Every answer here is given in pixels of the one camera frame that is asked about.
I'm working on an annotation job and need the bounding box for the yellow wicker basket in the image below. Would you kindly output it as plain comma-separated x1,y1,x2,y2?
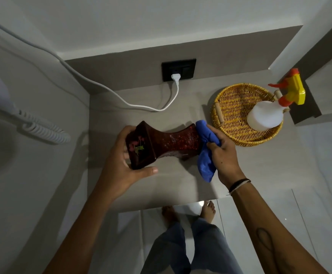
211,83,291,147

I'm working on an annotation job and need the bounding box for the person's left foot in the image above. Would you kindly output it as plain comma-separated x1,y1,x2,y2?
162,206,181,226

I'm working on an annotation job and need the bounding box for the person's right leg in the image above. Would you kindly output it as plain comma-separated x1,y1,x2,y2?
190,218,236,274

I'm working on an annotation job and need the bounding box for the white string bracelet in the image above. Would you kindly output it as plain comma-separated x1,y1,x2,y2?
228,180,252,196

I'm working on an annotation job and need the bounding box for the person's right foot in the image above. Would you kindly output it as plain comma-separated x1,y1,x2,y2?
199,200,216,224

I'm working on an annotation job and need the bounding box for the white power cable with plug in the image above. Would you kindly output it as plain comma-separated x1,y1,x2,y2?
0,15,181,112

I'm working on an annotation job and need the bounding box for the dark red ceramic vase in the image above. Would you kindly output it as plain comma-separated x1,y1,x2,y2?
125,120,203,170

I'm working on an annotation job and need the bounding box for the person's right forearm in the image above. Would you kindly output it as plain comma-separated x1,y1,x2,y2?
229,182,330,274

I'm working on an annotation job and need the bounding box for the white spray bottle yellow trigger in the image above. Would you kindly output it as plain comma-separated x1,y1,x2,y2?
246,68,306,132

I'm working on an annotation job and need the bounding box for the person's left leg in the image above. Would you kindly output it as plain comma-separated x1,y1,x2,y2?
140,222,191,274

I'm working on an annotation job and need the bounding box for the person's right hand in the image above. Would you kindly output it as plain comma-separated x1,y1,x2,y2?
206,125,248,189

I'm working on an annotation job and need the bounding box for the person's foot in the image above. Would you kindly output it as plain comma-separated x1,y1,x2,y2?
199,200,216,224
162,206,181,226

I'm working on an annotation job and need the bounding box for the person's left forearm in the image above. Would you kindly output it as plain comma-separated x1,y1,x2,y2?
42,185,119,274

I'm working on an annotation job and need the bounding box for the white coiled cord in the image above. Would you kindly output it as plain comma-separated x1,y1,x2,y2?
11,107,71,145

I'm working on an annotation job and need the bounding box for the blue cleaning cloth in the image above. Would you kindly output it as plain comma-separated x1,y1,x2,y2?
195,120,222,183

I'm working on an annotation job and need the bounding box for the person's leg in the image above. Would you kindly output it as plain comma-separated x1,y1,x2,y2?
190,218,236,274
140,222,191,274

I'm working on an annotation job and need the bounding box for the black wristband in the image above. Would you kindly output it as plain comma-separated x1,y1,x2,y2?
228,178,251,193

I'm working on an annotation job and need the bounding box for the black wall socket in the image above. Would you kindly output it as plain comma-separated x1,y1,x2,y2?
161,59,197,82

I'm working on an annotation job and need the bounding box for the person's left hand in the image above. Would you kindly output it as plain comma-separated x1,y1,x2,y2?
98,126,159,202

